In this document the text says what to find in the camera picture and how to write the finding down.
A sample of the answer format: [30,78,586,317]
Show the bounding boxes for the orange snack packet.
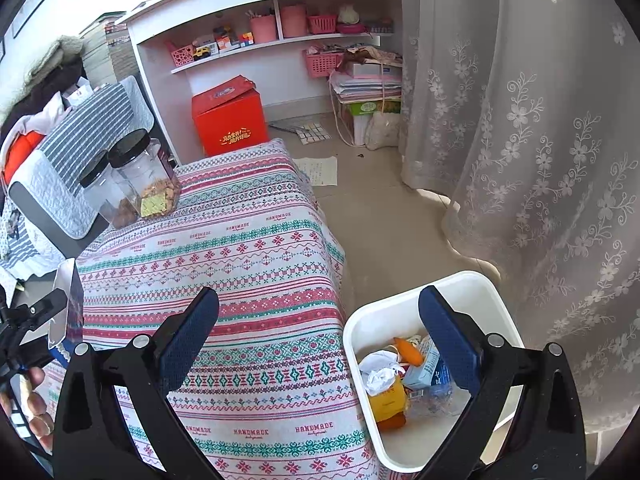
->
[367,377,409,433]

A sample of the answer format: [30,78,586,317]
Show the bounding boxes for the white cloth bag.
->
[363,112,401,150]

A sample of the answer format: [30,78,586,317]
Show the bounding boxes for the green cardboard box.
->
[345,99,402,116]

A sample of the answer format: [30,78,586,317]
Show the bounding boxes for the black-lid jar of biscuits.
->
[107,129,182,221]

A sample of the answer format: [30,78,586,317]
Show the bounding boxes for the white plastic bin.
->
[342,270,526,474]

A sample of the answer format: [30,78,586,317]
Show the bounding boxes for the red cardboard box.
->
[191,75,271,158]

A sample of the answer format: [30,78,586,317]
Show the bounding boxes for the small pink basket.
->
[306,13,339,35]

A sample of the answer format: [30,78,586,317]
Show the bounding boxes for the sheet of paper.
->
[292,156,340,187]

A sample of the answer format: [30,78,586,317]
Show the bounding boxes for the large pink basket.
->
[303,49,346,80]

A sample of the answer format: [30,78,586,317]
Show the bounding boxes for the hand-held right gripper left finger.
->
[52,286,226,480]

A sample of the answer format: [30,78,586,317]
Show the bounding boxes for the patterned striped tablecloth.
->
[37,139,382,480]

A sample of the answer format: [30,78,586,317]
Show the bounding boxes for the small orange plastic piece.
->
[392,337,423,365]

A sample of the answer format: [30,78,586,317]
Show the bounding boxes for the person's left hand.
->
[0,366,57,454]

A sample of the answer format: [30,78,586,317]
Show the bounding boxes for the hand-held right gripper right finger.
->
[417,285,588,480]

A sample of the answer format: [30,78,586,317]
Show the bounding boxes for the framed wall picture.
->
[9,0,55,39]

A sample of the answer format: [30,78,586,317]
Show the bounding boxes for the pink lattice basket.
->
[167,43,196,68]

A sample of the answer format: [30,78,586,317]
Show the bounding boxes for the white tissue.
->
[358,351,406,395]

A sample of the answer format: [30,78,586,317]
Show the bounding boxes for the clear plastic bottle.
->
[407,382,467,419]

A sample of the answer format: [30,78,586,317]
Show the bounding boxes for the white fuzzy blanket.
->
[0,35,84,122]

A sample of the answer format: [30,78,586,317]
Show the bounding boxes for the stack of papers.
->
[329,56,404,104]

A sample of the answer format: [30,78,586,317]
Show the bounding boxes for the blue and white carton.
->
[402,337,453,391]

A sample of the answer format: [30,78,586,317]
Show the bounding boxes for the sheet of small tiles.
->
[292,119,332,144]

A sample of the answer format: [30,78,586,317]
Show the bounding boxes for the orange pillow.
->
[2,130,42,187]

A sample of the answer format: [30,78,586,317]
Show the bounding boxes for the stack of grey books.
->
[79,11,139,87]

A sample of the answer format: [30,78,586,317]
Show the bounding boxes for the black-lid jar of walnuts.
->
[79,152,139,229]

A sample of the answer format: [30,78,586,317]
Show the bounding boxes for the white lace curtain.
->
[397,0,640,432]

